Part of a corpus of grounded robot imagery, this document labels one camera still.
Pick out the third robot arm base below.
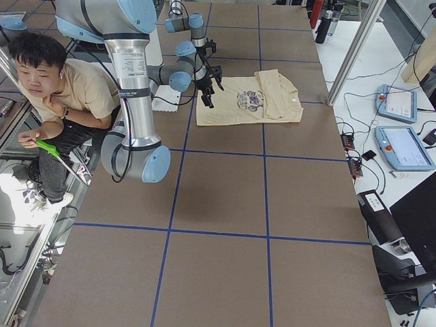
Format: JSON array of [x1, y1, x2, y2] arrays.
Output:
[[1, 12, 27, 47]]

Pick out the green handled scissors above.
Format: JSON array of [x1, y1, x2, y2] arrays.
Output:
[[35, 139, 89, 187]]

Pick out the black monitor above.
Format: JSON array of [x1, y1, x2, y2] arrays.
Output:
[[390, 174, 435, 269]]

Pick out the black bottle steel cap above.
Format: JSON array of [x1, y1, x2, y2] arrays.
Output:
[[315, 10, 333, 44]]

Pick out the brown paper roll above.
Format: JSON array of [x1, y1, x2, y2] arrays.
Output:
[[357, 190, 403, 245]]

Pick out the black monitor stand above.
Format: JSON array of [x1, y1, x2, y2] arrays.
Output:
[[372, 245, 435, 315]]

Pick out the beige long-sleeve graphic shirt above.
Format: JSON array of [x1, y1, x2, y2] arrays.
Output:
[[196, 69, 303, 126]]

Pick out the orange black adapter box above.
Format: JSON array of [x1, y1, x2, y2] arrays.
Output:
[[347, 157, 363, 179], [341, 133, 355, 151]]

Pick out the small black square device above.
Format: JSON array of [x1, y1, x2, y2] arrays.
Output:
[[362, 150, 377, 161]]

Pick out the aluminium frame post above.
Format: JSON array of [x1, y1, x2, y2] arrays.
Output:
[[326, 0, 387, 106]]

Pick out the wooden board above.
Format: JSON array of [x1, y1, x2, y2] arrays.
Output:
[[401, 6, 436, 84]]

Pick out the upper blue teach pendant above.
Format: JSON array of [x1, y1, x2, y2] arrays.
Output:
[[375, 84, 418, 123]]

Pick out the lower blue teach pendant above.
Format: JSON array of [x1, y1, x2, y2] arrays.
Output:
[[375, 126, 435, 172]]

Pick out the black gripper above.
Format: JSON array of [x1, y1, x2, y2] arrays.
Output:
[[196, 39, 224, 108]]

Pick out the clear bottle black lid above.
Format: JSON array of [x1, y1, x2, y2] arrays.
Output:
[[327, 3, 343, 36]]

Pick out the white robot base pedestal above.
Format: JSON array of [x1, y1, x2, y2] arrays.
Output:
[[145, 29, 181, 112]]

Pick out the blue teach pendant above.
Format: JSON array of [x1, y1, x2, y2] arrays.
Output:
[[375, 84, 418, 123], [375, 126, 435, 172]]

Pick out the upper orange black adapter box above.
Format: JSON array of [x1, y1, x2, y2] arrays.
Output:
[[341, 133, 355, 151]]

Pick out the lower orange black adapter box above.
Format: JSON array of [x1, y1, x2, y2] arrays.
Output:
[[347, 157, 363, 179]]

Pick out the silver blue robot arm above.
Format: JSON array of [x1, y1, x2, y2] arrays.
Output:
[[147, 1, 223, 108], [56, 1, 171, 183]]

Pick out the seated person beige shirt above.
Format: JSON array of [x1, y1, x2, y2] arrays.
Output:
[[7, 31, 120, 211]]

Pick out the red cylindrical bottle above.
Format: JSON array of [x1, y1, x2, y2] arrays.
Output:
[[309, 0, 324, 29]]

